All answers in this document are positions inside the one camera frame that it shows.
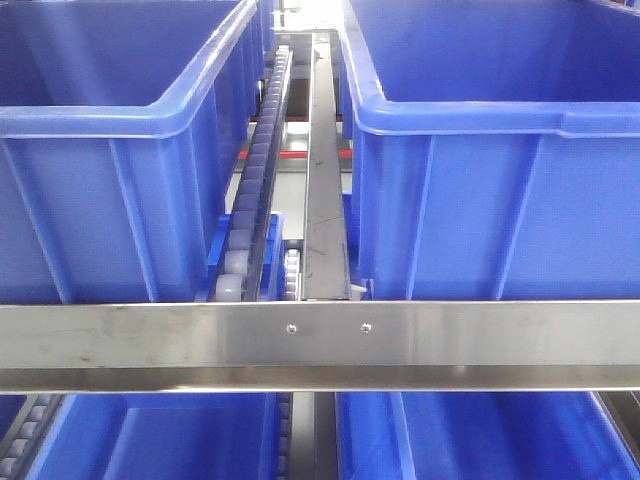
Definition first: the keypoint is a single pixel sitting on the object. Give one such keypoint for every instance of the stainless steel shelf rack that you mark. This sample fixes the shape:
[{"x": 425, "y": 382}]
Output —
[{"x": 321, "y": 346}]

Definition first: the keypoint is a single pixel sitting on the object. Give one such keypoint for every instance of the roller conveyor track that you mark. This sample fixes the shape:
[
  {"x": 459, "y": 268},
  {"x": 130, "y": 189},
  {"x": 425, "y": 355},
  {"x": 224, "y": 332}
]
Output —
[{"x": 246, "y": 241}]

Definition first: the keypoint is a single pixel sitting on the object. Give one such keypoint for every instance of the blue bin centre right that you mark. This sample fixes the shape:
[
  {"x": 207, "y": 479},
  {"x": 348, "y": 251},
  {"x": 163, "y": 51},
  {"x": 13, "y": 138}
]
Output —
[{"x": 495, "y": 147}]

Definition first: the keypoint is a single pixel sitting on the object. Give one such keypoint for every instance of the blue bin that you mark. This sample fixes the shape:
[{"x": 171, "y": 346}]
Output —
[
  {"x": 507, "y": 435},
  {"x": 121, "y": 122},
  {"x": 495, "y": 147},
  {"x": 163, "y": 436}
]

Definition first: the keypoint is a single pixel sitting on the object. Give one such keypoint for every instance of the blue bin lower right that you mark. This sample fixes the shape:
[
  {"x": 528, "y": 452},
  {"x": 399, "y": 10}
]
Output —
[{"x": 507, "y": 435}]

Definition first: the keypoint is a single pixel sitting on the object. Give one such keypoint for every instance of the blue bin centre left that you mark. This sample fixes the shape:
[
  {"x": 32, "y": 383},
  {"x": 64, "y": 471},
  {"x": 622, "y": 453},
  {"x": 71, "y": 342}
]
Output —
[{"x": 121, "y": 122}]

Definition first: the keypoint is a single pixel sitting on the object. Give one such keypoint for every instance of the blue bin lower left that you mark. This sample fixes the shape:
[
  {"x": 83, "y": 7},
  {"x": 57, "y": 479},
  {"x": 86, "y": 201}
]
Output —
[{"x": 163, "y": 436}]

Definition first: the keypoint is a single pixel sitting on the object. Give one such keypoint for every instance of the steel divider rail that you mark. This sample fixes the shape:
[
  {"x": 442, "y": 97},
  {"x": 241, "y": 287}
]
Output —
[{"x": 325, "y": 271}]

